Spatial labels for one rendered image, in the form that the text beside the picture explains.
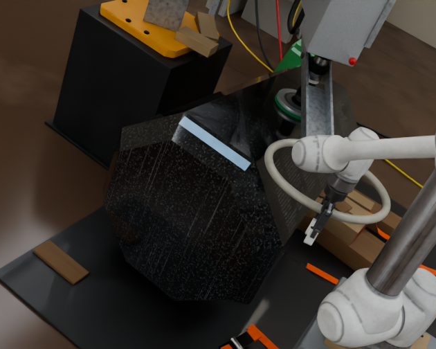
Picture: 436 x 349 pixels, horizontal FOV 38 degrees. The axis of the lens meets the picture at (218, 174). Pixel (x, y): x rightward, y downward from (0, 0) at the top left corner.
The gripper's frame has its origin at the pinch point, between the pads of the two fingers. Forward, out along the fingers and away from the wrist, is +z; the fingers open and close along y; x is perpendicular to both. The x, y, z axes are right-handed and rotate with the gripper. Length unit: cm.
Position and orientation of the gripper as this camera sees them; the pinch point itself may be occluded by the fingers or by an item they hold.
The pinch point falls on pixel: (311, 232)
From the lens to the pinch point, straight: 215.9
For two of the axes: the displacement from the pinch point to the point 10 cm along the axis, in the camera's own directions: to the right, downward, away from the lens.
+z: -3.5, 7.8, 5.2
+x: -9.1, -4.1, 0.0
